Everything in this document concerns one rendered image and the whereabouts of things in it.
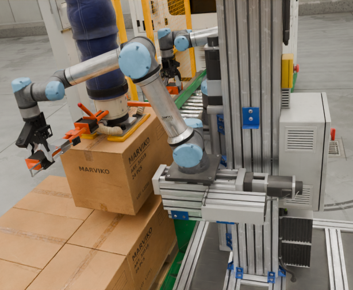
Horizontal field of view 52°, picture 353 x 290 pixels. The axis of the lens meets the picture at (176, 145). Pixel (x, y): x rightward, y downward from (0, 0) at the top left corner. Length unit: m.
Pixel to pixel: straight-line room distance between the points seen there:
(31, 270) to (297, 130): 1.52
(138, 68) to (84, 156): 0.80
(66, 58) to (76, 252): 1.79
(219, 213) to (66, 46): 2.19
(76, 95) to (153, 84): 2.11
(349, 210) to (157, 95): 2.14
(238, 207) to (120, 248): 0.78
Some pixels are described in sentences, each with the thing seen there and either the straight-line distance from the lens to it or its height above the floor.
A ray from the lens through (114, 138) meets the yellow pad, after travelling 1.95.
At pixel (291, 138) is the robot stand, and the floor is 1.15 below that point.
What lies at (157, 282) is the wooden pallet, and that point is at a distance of 2.56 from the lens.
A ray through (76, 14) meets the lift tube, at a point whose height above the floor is 1.72.
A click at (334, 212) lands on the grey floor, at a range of 3.11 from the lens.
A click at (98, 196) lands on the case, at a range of 2.09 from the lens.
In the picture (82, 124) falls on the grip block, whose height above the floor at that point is 1.23.
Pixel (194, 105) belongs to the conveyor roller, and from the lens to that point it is 3.68.
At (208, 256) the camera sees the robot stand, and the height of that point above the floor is 0.21.
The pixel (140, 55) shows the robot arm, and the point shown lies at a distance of 1.30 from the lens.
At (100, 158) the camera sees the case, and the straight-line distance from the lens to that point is 1.92.
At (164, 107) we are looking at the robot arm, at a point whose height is 1.41.
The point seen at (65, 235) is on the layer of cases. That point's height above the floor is 0.54.
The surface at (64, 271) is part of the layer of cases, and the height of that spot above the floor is 0.54.
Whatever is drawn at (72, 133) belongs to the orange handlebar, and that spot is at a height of 1.22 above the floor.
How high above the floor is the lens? 1.92
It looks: 28 degrees down
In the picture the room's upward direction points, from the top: 8 degrees counter-clockwise
